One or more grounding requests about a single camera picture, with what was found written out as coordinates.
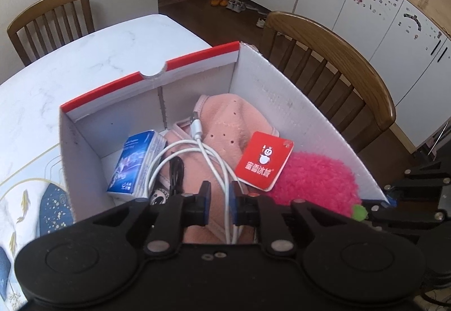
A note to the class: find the wooden chair at right side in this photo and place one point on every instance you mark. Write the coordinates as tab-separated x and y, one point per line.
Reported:
332	74

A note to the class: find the small round panda badge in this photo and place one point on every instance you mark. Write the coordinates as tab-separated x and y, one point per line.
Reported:
159	196

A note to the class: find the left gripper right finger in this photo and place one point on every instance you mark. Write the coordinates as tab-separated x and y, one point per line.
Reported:
263	214

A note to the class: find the red white cardboard box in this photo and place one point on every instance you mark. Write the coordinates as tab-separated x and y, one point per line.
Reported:
234	90

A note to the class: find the white cabinet row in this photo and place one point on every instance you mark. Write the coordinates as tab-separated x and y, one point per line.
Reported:
407	49

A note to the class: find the red paper tag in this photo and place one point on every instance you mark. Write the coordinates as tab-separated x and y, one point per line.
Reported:
263	160

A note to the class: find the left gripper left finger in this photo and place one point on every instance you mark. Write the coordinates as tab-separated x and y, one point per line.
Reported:
172	218

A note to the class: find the wooden chair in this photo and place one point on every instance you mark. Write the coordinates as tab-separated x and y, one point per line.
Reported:
48	25
332	74

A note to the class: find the blue tissue pack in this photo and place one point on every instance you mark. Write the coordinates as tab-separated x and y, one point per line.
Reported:
128	181

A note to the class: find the wooden chair at far side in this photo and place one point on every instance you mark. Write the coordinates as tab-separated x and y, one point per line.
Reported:
48	25

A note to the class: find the pink fleece hat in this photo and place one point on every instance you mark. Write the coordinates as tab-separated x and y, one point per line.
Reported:
228	123

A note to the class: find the pink plush toy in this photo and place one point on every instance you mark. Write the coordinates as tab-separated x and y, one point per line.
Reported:
323	181

